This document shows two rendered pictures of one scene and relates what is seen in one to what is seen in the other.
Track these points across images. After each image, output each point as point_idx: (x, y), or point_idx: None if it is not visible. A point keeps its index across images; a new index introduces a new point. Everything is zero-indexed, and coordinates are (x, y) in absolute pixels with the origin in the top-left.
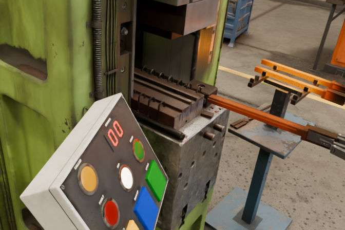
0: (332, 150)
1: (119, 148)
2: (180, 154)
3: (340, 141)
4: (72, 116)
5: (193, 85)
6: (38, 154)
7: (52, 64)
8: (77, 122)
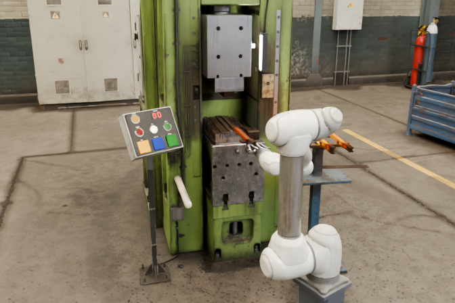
0: (247, 146)
1: (156, 120)
2: (212, 152)
3: (256, 145)
4: None
5: (247, 128)
6: None
7: (164, 98)
8: None
